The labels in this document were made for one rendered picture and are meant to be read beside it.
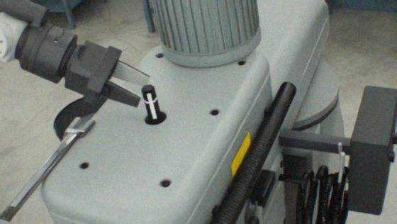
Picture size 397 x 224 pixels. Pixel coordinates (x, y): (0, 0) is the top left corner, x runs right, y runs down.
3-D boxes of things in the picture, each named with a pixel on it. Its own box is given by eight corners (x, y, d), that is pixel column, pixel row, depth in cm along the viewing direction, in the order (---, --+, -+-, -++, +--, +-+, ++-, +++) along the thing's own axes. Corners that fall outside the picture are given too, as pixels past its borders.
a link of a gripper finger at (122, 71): (150, 76, 87) (116, 62, 86) (144, 90, 89) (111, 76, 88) (152, 70, 88) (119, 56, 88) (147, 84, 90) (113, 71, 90)
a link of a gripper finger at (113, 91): (137, 108, 85) (102, 93, 84) (142, 93, 83) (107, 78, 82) (134, 113, 84) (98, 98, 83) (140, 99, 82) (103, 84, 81)
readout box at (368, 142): (386, 217, 108) (394, 146, 96) (346, 211, 112) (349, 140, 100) (397, 158, 122) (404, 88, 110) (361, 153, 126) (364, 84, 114)
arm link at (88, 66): (113, 79, 93) (53, 54, 92) (127, 36, 87) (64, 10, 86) (90, 122, 84) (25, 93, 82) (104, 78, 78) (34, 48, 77)
